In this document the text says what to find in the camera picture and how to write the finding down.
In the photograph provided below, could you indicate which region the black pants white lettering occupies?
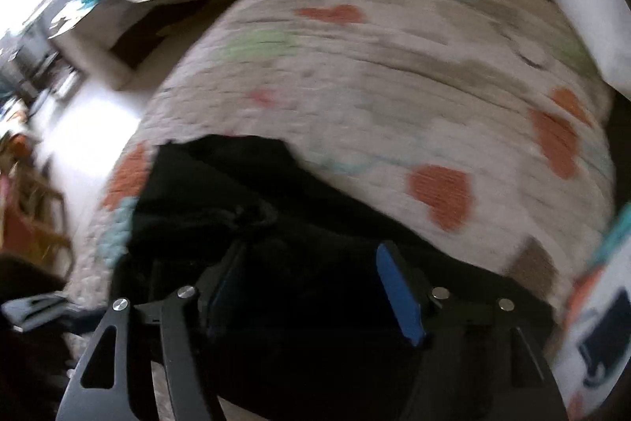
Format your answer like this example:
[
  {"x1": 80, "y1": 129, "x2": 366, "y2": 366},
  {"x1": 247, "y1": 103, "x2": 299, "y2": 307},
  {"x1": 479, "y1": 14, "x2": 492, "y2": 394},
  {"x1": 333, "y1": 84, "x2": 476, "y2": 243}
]
[{"x1": 110, "y1": 132, "x2": 556, "y2": 421}]

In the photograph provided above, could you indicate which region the light wooden chair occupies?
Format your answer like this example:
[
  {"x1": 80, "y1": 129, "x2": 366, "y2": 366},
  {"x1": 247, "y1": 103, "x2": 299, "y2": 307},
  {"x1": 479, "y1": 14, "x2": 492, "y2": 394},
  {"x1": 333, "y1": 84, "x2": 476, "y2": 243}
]
[{"x1": 1, "y1": 133, "x2": 75, "y2": 280}]

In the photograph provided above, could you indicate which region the cartoon fleece blanket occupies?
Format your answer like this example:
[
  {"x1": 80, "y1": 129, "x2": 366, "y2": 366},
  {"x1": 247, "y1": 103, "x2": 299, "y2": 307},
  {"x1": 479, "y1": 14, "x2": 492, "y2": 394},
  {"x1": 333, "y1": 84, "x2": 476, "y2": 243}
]
[{"x1": 552, "y1": 206, "x2": 630, "y2": 420}]

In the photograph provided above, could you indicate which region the quilted heart pattern bedspread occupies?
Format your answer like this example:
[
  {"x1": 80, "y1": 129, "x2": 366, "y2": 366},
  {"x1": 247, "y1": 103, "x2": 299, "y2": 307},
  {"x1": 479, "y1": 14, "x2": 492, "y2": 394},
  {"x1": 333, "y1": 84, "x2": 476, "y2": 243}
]
[{"x1": 66, "y1": 0, "x2": 617, "y2": 421}]

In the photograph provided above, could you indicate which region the table with white cloth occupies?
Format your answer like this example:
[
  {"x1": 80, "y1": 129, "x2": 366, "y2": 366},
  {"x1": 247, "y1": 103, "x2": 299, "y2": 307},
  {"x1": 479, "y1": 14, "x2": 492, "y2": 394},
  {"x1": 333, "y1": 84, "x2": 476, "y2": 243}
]
[{"x1": 48, "y1": 0, "x2": 152, "y2": 90}]

